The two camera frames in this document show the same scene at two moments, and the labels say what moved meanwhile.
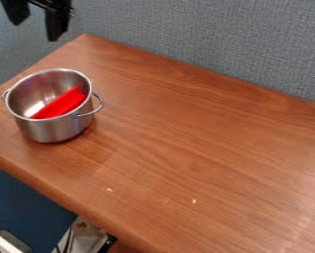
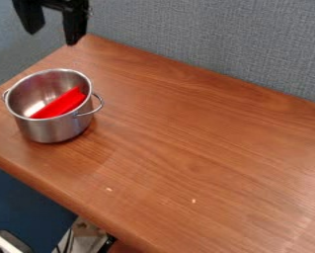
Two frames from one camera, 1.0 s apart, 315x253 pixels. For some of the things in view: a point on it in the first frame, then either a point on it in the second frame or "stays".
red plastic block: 64,101 stays
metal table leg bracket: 84,238 stays
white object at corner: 6,242 stays
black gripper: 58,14 → 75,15
